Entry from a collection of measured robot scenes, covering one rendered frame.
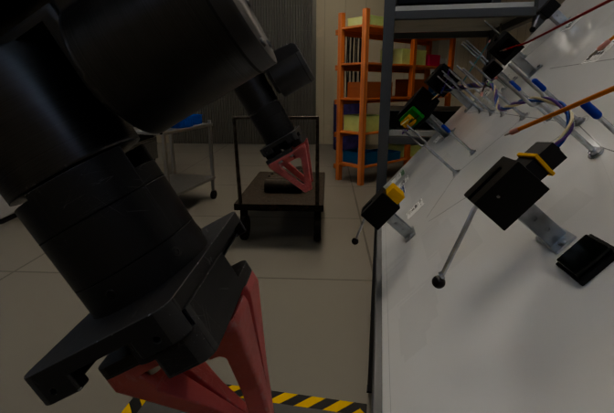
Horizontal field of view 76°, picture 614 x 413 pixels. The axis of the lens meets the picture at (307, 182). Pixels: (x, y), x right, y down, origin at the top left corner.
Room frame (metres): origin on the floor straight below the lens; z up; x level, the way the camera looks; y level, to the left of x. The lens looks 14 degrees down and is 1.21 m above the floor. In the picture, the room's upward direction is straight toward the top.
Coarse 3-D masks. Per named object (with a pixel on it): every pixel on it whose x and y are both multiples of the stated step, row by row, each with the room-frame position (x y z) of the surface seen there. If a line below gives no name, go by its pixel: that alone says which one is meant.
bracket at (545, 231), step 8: (536, 208) 0.36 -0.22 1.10; (528, 216) 0.36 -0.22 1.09; (536, 216) 0.36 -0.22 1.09; (544, 216) 0.36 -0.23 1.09; (528, 224) 0.36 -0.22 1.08; (536, 224) 0.36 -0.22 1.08; (544, 224) 0.36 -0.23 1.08; (552, 224) 0.36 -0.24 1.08; (536, 232) 0.36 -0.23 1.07; (544, 232) 0.36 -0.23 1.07; (552, 232) 0.36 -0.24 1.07; (560, 232) 0.36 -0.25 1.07; (568, 232) 0.36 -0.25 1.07; (544, 240) 0.36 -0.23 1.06; (552, 240) 0.36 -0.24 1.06; (560, 240) 0.35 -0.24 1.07; (568, 240) 0.35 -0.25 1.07; (552, 248) 0.36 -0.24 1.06; (560, 248) 0.35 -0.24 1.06
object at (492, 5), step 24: (384, 24) 1.34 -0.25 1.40; (408, 24) 1.62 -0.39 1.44; (432, 24) 1.62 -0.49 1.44; (456, 24) 1.62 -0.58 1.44; (480, 24) 1.62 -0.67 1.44; (504, 24) 1.59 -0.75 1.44; (384, 48) 1.34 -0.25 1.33; (384, 72) 1.34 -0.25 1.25; (384, 96) 1.34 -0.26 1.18; (384, 120) 1.34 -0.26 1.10; (384, 144) 1.34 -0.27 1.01; (384, 168) 1.34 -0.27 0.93
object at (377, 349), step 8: (376, 232) 0.98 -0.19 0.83; (376, 240) 0.85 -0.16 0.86; (376, 248) 0.80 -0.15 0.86; (376, 256) 0.76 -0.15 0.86; (376, 264) 0.72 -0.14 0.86; (376, 272) 0.68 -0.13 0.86; (376, 280) 0.66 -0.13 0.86; (376, 288) 0.63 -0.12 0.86; (376, 296) 0.60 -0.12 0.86; (376, 304) 0.57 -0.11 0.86; (376, 312) 0.55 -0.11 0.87; (376, 320) 0.53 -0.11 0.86; (376, 328) 0.51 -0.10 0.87; (376, 336) 0.49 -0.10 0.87; (376, 344) 0.47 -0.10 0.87; (376, 352) 0.45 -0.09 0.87; (376, 360) 0.44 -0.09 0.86; (376, 368) 0.42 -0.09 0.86; (376, 376) 0.41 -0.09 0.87; (376, 384) 0.40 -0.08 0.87; (376, 392) 0.38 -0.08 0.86; (376, 400) 0.37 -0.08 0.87; (376, 408) 0.36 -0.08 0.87
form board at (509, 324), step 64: (576, 0) 1.09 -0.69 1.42; (576, 64) 0.72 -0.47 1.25; (512, 128) 0.72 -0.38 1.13; (576, 128) 0.52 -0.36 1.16; (448, 192) 0.73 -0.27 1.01; (576, 192) 0.41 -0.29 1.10; (384, 256) 0.73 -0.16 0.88; (448, 256) 0.52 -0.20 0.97; (512, 256) 0.40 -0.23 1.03; (384, 320) 0.51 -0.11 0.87; (448, 320) 0.39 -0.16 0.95; (512, 320) 0.32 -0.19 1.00; (576, 320) 0.27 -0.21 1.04; (384, 384) 0.39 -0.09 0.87; (448, 384) 0.31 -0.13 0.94; (512, 384) 0.26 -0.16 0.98; (576, 384) 0.22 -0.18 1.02
